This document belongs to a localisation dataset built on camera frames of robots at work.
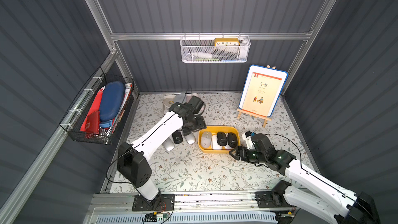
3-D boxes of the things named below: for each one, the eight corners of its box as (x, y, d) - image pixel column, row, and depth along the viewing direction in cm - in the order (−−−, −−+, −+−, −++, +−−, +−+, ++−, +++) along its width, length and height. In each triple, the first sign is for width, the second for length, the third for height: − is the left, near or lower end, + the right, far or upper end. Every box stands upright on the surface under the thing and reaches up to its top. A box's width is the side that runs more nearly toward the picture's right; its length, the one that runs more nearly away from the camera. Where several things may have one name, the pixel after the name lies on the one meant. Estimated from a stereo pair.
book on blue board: (235, 117, 108) (246, 79, 82) (239, 101, 117) (249, 64, 91) (266, 125, 104) (287, 88, 77) (267, 108, 113) (287, 71, 86)
